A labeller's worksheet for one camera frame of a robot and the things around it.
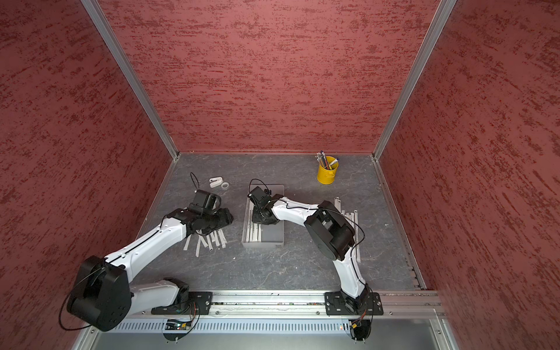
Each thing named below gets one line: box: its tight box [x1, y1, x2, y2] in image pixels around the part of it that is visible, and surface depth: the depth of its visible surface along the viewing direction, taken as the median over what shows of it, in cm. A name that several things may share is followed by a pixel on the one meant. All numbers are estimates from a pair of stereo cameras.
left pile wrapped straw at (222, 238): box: [217, 228, 228, 249], surface depth 91 cm
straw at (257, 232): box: [253, 223, 262, 243], surface depth 92 cm
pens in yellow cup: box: [315, 150, 340, 171], surface depth 103 cm
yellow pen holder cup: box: [315, 150, 340, 186], surface depth 105 cm
